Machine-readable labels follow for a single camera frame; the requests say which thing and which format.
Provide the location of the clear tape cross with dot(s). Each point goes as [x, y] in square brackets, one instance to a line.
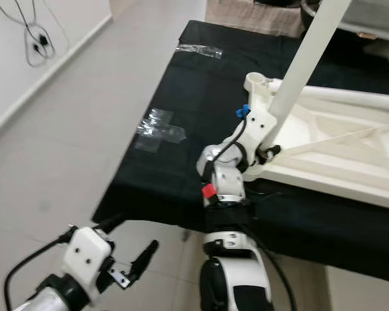
[159, 129]

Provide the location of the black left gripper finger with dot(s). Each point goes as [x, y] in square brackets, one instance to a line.
[144, 260]
[107, 223]

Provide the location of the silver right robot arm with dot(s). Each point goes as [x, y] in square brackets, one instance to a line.
[223, 175]

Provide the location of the black table cloth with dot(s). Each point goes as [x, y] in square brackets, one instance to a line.
[207, 84]

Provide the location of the white plastic children table top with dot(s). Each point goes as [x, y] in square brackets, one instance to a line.
[337, 184]

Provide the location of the beige fabric bench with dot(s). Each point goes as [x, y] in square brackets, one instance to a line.
[253, 18]

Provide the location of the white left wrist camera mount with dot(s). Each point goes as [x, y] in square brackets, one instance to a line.
[87, 249]

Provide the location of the black power adapter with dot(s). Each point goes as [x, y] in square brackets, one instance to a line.
[44, 43]

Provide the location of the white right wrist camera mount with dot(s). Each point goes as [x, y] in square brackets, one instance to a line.
[260, 126]

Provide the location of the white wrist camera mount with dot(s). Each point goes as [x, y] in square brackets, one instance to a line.
[260, 126]
[87, 249]

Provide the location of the black wok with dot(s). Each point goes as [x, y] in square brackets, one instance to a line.
[305, 13]

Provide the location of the clear tape strip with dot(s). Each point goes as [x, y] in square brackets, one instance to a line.
[198, 50]

